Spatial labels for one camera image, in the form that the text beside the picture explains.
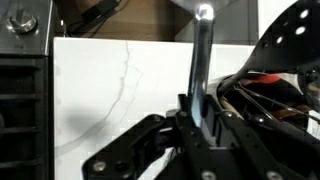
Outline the large silver stove knob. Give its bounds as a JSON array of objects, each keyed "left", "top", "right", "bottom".
[{"left": 5, "top": 4, "right": 38, "bottom": 34}]

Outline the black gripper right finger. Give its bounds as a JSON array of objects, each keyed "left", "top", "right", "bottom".
[{"left": 202, "top": 94, "right": 320, "bottom": 180}]

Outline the black stove oven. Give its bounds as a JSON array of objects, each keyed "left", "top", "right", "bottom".
[{"left": 0, "top": 0, "right": 56, "bottom": 180}]

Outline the silver metal utensil handle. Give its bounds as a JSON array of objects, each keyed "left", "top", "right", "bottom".
[{"left": 169, "top": 0, "right": 241, "bottom": 130}]

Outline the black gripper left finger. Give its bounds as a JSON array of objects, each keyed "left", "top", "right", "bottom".
[{"left": 81, "top": 94, "right": 214, "bottom": 180}]

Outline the red tipped utensil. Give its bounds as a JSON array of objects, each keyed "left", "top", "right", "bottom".
[{"left": 246, "top": 73, "right": 282, "bottom": 85}]

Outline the black slotted spoon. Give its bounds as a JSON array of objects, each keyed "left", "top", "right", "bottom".
[{"left": 218, "top": 0, "right": 320, "bottom": 96}]

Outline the black floor power strip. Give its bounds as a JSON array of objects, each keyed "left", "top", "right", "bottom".
[{"left": 64, "top": 0, "right": 123, "bottom": 36}]

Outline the wooden spatula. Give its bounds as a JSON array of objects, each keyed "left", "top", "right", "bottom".
[{"left": 220, "top": 98, "right": 242, "bottom": 119}]

